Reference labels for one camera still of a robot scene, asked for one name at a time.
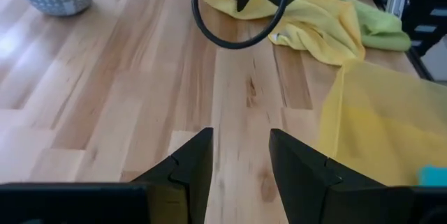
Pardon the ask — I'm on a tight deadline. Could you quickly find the yellow translucent plastic basket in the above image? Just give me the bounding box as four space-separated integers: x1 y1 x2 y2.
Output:
316 59 447 188

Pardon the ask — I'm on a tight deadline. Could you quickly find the teal microfiber towel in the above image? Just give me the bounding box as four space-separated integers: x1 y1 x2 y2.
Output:
417 165 447 187

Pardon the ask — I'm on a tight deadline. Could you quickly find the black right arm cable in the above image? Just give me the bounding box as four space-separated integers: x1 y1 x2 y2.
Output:
190 0 293 50

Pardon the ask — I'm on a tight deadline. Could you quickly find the green microfiber towel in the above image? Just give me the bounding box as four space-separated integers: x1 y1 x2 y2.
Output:
307 0 412 52

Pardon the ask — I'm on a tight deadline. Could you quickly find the yellow microfiber towel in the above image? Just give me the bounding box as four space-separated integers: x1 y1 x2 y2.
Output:
200 0 367 66

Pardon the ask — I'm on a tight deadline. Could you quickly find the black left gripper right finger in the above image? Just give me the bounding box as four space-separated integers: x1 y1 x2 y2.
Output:
268 128 413 224

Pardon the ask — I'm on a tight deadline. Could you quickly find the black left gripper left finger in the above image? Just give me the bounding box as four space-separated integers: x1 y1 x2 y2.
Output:
131 127 214 224

